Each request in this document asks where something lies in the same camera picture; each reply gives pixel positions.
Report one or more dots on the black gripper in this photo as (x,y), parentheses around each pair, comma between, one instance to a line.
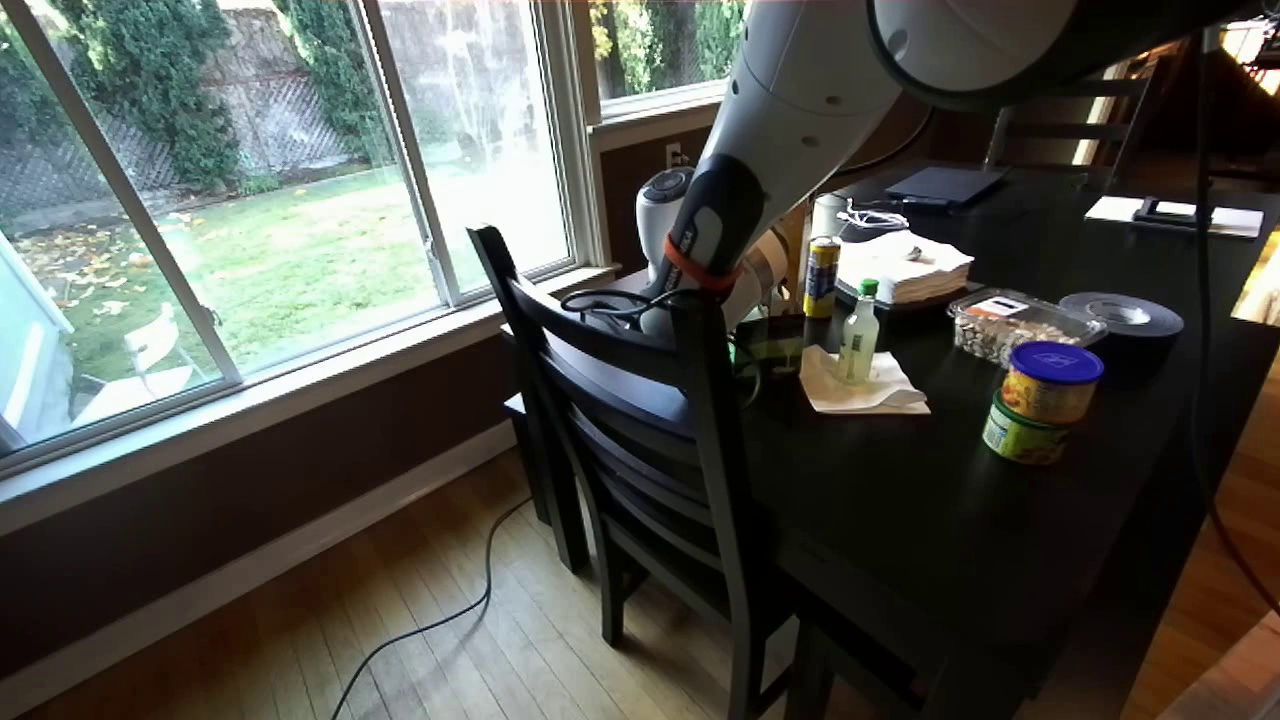
(771,348)

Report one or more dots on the white paper napkin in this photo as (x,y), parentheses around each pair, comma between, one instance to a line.
(898,395)

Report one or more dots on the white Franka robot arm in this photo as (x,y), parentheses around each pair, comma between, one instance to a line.
(824,81)

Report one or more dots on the clear bottle with green cap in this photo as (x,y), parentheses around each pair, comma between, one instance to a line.
(862,344)

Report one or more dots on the yellow and blue can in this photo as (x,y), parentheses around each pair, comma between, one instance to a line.
(820,273)

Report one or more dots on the black wooden chair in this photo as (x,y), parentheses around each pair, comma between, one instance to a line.
(642,443)

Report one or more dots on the black flat case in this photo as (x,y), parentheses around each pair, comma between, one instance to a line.
(944,185)

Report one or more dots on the clear plastic food container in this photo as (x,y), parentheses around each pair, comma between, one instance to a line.
(1014,321)

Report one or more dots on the jar with blue lid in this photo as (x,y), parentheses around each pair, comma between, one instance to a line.
(1045,402)

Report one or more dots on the white papers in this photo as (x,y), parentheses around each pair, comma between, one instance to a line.
(1201,223)

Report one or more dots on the white wall outlet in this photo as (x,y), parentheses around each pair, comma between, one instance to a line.
(678,158)

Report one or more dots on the white window frame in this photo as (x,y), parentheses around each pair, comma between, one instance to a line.
(564,132)

